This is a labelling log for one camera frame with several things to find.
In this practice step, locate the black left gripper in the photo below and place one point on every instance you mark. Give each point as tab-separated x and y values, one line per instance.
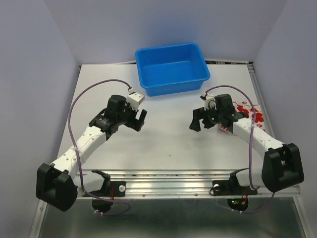
134	123

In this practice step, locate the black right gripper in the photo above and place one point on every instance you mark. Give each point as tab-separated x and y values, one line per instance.
198	114

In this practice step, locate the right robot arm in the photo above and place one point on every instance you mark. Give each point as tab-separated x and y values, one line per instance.
282	165

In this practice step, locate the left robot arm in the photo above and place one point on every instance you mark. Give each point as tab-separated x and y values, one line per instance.
61	182

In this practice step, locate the blue plastic bin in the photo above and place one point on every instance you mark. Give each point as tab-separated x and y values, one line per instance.
171	69

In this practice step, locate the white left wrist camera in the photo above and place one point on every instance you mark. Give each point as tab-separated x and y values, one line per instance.
134	100

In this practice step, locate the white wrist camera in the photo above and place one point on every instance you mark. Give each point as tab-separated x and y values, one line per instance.
209	100
134	100

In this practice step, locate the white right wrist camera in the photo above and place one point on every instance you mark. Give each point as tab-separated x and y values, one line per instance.
209	100

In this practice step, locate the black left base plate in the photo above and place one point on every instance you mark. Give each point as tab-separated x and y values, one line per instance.
119	188

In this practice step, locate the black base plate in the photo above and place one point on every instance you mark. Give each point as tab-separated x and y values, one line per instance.
227	188
119	188

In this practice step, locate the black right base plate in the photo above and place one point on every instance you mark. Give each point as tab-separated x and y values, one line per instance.
227	188

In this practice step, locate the aluminium front rail frame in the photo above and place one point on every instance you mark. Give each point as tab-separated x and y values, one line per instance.
175	205

